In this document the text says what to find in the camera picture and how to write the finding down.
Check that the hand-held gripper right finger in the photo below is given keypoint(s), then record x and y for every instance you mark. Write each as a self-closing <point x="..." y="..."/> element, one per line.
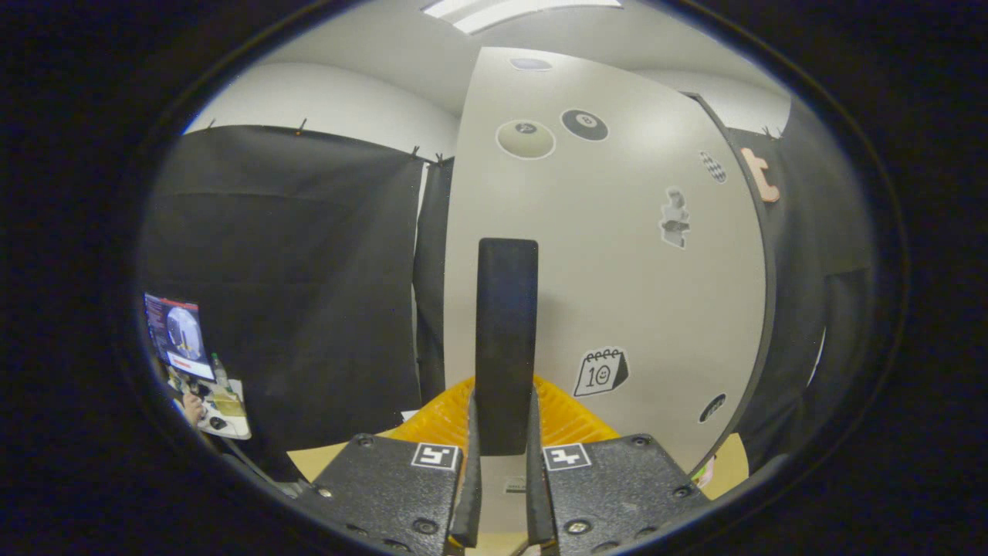
<point x="538" y="502"/>

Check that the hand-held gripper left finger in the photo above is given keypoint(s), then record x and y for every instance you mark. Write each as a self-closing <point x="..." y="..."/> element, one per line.
<point x="468" y="502"/>

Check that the white shoe cabinet door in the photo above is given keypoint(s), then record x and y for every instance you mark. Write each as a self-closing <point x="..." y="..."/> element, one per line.
<point x="617" y="270"/>

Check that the grey shoe cabinet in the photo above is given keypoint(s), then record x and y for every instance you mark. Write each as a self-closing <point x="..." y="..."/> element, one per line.
<point x="769" y="309"/>

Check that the black backdrop cloth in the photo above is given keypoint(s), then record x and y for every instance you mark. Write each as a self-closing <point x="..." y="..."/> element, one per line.
<point x="309" y="270"/>

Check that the long ceiling light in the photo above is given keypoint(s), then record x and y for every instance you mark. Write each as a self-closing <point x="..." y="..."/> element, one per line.
<point x="517" y="11"/>

